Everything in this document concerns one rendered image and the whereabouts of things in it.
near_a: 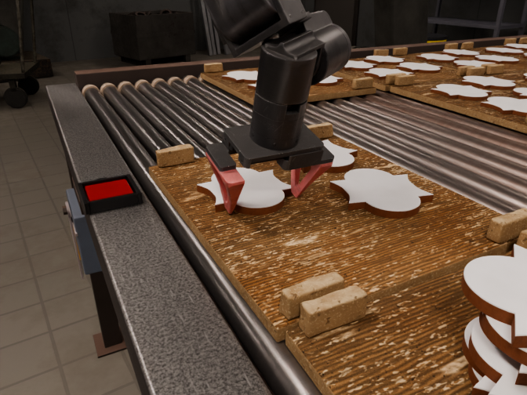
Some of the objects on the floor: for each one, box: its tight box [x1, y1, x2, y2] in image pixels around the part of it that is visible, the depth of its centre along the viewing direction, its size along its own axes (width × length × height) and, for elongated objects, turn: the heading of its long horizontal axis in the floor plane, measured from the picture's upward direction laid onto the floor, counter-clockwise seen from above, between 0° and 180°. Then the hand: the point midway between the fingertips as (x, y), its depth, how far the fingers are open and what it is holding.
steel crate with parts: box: [109, 9, 195, 66], centre depth 697 cm, size 113×98×76 cm
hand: (263, 197), depth 58 cm, fingers open, 9 cm apart
